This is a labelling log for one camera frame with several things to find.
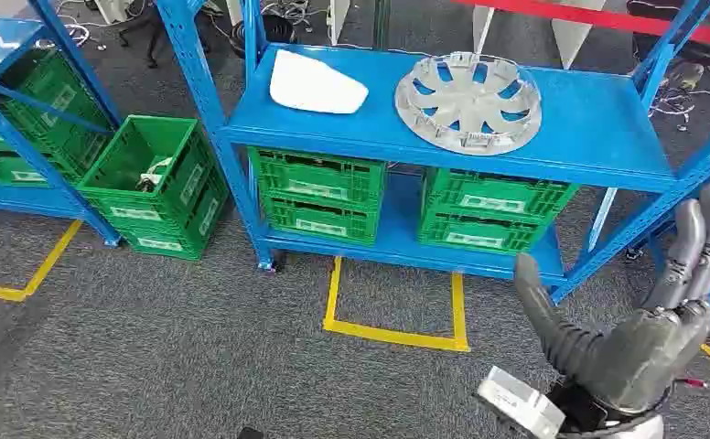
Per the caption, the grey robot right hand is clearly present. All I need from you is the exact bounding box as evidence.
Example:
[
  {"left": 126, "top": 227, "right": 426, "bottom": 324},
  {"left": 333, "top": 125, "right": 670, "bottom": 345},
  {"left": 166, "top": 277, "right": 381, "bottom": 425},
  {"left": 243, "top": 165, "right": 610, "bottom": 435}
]
[{"left": 514, "top": 180, "right": 710, "bottom": 415}]

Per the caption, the yellow U-shaped floor tape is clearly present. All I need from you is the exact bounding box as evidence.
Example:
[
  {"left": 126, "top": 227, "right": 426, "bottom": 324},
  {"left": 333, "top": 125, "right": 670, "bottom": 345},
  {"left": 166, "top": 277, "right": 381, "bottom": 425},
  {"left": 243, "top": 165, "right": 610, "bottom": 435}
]
[{"left": 322, "top": 255, "right": 471, "bottom": 354}]

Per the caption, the silver wheel hubcap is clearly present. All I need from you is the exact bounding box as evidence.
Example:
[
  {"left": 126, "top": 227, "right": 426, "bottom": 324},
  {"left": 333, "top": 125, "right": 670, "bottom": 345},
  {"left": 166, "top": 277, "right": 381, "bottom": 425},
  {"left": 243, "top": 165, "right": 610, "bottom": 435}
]
[{"left": 393, "top": 51, "right": 543, "bottom": 157}]

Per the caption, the white table leg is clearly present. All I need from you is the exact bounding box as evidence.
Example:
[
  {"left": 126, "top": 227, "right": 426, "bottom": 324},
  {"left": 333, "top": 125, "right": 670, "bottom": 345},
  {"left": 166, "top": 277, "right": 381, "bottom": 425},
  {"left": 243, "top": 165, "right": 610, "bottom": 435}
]
[
  {"left": 550, "top": 16, "right": 594, "bottom": 71},
  {"left": 471, "top": 5, "right": 496, "bottom": 56},
  {"left": 327, "top": 0, "right": 352, "bottom": 48}
]

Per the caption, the red metal bar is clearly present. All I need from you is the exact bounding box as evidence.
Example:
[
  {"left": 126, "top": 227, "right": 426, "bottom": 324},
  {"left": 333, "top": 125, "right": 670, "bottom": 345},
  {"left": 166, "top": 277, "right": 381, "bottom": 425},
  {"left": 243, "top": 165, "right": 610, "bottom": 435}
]
[{"left": 450, "top": 0, "right": 710, "bottom": 50}]

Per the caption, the white plastic panel part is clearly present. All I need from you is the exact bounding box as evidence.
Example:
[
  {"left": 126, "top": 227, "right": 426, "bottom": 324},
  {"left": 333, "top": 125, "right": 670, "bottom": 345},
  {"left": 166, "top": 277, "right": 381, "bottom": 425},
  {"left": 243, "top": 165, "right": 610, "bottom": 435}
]
[{"left": 268, "top": 48, "right": 371, "bottom": 115}]

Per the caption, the black round stool base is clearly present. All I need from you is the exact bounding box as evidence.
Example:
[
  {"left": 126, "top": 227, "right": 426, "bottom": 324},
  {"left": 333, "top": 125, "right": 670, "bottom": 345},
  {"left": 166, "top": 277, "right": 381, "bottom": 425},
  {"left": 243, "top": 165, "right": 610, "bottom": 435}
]
[{"left": 231, "top": 14, "right": 298, "bottom": 60}]

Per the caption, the black office chair base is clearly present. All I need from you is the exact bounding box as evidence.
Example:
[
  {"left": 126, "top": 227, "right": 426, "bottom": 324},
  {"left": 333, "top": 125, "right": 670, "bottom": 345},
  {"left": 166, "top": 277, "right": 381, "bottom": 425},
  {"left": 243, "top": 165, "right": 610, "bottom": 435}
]
[{"left": 117, "top": 3, "right": 212, "bottom": 69}]

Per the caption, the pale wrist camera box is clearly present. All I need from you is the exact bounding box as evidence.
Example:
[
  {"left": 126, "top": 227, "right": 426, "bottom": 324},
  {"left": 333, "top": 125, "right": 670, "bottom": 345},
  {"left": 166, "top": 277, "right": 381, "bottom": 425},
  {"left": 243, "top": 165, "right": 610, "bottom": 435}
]
[{"left": 476, "top": 366, "right": 566, "bottom": 439}]

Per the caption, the loose white cable tangle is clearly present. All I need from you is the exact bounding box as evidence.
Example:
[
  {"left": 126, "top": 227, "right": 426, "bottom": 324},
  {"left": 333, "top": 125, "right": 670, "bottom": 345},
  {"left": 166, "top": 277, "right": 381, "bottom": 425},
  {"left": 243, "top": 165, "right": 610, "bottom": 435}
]
[
  {"left": 647, "top": 72, "right": 710, "bottom": 133},
  {"left": 32, "top": 0, "right": 109, "bottom": 55}
]

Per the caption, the white cable bundle part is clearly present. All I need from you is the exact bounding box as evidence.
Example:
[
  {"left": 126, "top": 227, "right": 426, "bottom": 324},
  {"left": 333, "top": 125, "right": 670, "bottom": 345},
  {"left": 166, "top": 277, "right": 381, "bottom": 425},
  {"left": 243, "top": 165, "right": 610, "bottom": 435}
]
[{"left": 134, "top": 156, "right": 175, "bottom": 194}]

